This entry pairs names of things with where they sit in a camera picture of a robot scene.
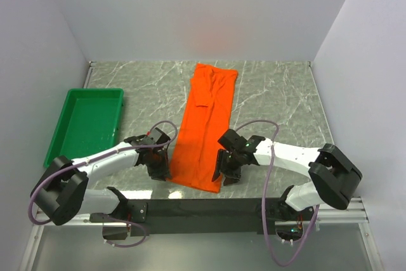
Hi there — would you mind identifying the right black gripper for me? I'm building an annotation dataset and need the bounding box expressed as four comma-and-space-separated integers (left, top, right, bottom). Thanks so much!
211, 148, 244, 187

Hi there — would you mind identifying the orange t-shirt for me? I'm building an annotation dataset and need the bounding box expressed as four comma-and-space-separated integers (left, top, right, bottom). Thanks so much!
169, 63, 238, 193

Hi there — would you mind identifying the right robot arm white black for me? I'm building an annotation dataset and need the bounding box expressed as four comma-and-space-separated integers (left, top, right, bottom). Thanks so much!
212, 129, 362, 221

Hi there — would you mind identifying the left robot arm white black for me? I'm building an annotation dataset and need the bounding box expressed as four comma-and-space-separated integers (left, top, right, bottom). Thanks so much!
30, 128, 171, 225

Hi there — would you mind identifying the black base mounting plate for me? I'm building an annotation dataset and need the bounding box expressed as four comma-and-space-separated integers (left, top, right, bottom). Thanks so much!
90, 198, 313, 241

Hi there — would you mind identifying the green plastic tray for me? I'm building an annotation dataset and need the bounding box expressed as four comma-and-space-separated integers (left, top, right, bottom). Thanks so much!
44, 88, 124, 168

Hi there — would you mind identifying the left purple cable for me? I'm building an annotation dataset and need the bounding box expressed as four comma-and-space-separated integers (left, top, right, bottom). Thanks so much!
28, 121, 178, 248

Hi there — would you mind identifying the aluminium frame rail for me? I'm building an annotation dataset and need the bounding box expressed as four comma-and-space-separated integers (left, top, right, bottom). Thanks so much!
20, 197, 384, 270

